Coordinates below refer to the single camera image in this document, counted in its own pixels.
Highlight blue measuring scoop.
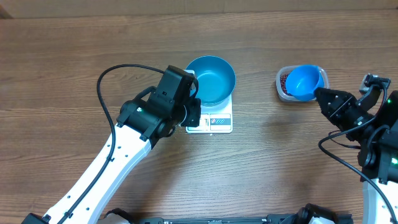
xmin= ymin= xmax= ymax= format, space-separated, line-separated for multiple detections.
xmin=285 ymin=65 xmax=325 ymax=101

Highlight white digital kitchen scale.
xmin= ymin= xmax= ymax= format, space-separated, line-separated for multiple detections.
xmin=186 ymin=95 xmax=233 ymax=134

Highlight red beans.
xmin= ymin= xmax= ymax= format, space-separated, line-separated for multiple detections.
xmin=280 ymin=73 xmax=291 ymax=96

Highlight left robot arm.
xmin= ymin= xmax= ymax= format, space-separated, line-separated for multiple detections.
xmin=23 ymin=65 xmax=201 ymax=223

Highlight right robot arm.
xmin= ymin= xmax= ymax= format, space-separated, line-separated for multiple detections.
xmin=315 ymin=85 xmax=397 ymax=223

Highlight teal bowl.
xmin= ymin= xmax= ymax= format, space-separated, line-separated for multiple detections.
xmin=186 ymin=55 xmax=236 ymax=106

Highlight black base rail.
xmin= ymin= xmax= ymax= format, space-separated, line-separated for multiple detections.
xmin=102 ymin=203 xmax=354 ymax=224

